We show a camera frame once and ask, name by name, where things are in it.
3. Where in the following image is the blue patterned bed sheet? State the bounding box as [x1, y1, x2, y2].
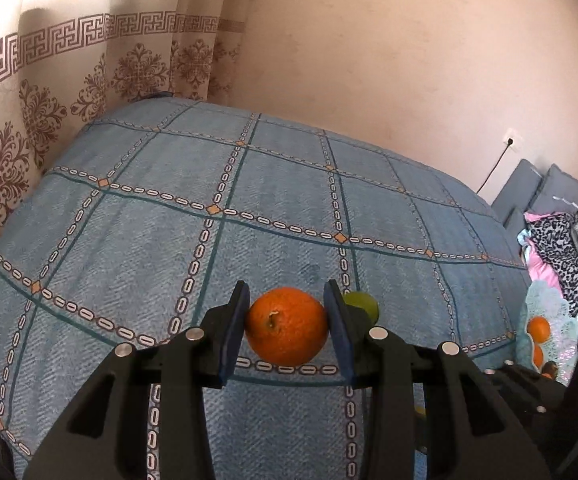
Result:
[0, 97, 534, 480]

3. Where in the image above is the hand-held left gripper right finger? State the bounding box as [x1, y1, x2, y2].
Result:
[323, 279, 552, 480]

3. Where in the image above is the beige patterned curtain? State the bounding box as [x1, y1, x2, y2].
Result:
[0, 0, 247, 273]

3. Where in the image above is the black power cable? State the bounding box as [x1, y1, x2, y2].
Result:
[476, 142, 512, 196]

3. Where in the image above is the grey pillow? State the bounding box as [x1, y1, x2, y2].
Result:
[491, 158, 544, 221]
[504, 207, 527, 241]
[529, 164, 578, 216]

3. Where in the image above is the light blue plastic basket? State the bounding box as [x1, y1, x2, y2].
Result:
[516, 280, 578, 386]

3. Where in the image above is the leopard print cloth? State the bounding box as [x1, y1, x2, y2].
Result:
[526, 212, 578, 318]

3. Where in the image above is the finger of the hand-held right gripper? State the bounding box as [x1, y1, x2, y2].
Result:
[481, 360, 570, 413]

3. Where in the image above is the green tomato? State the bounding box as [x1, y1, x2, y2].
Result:
[343, 291, 380, 326]

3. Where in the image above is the pink cloth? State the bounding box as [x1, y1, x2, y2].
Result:
[518, 212, 564, 286]

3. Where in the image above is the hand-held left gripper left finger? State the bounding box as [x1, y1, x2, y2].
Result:
[22, 280, 251, 480]

